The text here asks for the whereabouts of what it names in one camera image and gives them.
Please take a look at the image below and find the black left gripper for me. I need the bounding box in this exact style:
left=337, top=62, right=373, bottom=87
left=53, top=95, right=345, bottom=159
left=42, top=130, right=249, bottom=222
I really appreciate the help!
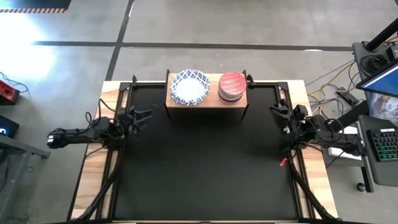
left=117, top=105, right=153, bottom=138

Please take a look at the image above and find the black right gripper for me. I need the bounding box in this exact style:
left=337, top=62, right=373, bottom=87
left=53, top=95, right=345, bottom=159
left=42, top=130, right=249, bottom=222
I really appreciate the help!
left=269, top=99, right=301, bottom=135

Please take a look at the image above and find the red zigzag patterned bowl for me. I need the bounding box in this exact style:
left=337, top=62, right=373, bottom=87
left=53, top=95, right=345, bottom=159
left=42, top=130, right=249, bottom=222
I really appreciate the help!
left=218, top=72, right=248, bottom=96

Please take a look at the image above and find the blue patterned paper bowl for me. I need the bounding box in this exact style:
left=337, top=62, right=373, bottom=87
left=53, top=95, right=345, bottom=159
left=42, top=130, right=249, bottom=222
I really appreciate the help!
left=169, top=68, right=211, bottom=107

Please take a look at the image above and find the black power strip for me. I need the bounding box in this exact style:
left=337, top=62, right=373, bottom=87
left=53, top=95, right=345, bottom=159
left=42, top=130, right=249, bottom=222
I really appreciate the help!
left=335, top=89, right=359, bottom=107

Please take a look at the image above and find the white box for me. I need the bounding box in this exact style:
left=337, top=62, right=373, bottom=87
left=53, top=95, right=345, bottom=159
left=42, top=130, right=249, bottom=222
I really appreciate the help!
left=328, top=126, right=364, bottom=161

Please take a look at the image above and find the black stand leg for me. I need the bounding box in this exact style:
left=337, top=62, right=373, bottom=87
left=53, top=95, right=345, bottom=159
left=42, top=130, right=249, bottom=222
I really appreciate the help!
left=337, top=99, right=371, bottom=128

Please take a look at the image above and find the black table mat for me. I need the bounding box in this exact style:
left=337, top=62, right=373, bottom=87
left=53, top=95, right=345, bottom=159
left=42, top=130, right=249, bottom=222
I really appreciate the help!
left=113, top=83, right=300, bottom=221

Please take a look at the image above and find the grey monitor stand base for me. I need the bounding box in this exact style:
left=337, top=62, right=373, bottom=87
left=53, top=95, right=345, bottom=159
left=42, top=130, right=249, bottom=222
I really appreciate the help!
left=352, top=40, right=398, bottom=85

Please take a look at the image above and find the clear plastic bag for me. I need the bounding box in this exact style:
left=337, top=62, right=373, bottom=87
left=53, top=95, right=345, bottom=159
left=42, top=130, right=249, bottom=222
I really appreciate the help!
left=369, top=92, right=398, bottom=127

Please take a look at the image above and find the computer monitor with blue screen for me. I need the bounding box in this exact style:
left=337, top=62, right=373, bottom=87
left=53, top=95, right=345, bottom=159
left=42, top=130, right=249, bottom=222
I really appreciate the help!
left=356, top=60, right=398, bottom=99

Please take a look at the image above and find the backlit black keyboard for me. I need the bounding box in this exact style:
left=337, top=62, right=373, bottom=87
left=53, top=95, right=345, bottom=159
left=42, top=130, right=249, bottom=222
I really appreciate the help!
left=366, top=127, right=398, bottom=162

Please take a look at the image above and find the grey side cart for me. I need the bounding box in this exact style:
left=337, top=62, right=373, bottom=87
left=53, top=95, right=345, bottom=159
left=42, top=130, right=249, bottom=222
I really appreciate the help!
left=357, top=114, right=398, bottom=187

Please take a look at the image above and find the black round pole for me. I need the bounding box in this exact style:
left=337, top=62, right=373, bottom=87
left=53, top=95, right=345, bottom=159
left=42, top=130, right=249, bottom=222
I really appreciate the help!
left=365, top=20, right=398, bottom=52

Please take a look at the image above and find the black device with blue light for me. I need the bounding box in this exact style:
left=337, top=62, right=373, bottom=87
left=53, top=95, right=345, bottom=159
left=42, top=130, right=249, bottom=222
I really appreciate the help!
left=0, top=114, right=20, bottom=139

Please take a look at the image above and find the red tool case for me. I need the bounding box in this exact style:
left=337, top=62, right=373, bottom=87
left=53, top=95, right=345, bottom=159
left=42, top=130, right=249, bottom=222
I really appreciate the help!
left=0, top=79, right=21, bottom=105

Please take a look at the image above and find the grey desk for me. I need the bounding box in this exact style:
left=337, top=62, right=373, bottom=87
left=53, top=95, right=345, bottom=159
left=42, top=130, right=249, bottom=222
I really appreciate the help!
left=0, top=133, right=51, bottom=223

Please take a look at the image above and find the yellow floor cable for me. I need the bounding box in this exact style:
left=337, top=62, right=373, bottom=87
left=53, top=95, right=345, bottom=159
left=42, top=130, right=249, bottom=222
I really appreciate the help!
left=306, top=60, right=357, bottom=106

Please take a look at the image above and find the wooden shelf with black frame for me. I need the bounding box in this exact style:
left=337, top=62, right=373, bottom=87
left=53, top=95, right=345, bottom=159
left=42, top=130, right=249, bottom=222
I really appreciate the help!
left=164, top=68, right=256, bottom=123

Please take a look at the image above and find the black metal rig frame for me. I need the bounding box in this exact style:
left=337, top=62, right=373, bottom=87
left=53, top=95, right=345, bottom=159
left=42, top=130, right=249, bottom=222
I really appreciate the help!
left=67, top=74, right=340, bottom=224

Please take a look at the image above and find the coiled black cable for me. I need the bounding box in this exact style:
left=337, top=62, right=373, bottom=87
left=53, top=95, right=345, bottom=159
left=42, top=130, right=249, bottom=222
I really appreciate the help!
left=359, top=54, right=389, bottom=75

